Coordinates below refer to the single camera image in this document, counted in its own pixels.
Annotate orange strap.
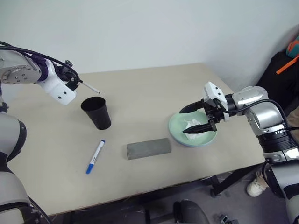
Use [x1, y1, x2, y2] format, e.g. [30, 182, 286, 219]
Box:
[276, 55, 299, 75]

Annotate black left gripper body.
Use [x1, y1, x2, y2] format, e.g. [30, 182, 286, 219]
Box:
[54, 62, 78, 86]

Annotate black plastic cup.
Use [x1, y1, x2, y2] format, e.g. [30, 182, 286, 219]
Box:
[80, 97, 112, 131]

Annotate white sneaker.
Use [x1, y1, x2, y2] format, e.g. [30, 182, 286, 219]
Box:
[246, 178, 267, 198]

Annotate white tissue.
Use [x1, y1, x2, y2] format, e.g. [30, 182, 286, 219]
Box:
[183, 119, 209, 140]

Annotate grey glasses case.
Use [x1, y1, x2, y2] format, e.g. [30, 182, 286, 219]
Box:
[127, 137, 172, 161]

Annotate teal and orange bundle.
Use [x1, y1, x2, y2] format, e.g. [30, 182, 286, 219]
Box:
[286, 35, 299, 58]

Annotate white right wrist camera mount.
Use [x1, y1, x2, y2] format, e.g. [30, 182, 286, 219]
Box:
[204, 81, 231, 122]

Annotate small device on floor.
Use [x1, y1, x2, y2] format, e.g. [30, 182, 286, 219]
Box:
[218, 213, 239, 224]

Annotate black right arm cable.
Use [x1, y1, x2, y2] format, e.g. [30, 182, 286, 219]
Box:
[228, 98, 299, 131]

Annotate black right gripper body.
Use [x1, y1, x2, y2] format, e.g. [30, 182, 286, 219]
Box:
[202, 98, 226, 124]

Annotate dark rounded shape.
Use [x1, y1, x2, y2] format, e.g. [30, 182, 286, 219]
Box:
[172, 199, 210, 224]

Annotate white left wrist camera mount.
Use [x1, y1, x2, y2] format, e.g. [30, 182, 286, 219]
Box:
[37, 59, 78, 106]

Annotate black bag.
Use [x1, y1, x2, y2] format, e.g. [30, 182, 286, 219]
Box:
[256, 51, 299, 111]

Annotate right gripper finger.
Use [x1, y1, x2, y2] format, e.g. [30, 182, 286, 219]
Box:
[182, 122, 217, 135]
[179, 100, 205, 115]

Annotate black slanted table leg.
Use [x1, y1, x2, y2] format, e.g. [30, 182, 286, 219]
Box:
[210, 163, 265, 198]

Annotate white marker blue cap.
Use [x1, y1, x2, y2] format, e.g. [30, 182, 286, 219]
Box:
[85, 140, 106, 175]

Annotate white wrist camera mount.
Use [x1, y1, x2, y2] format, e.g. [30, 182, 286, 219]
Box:
[37, 59, 78, 106]
[204, 81, 231, 122]

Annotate white marker black cap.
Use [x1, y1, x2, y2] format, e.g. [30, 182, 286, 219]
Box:
[79, 80, 101, 95]

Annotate light green bowl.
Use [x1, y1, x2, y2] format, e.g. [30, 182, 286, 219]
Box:
[168, 111, 217, 147]

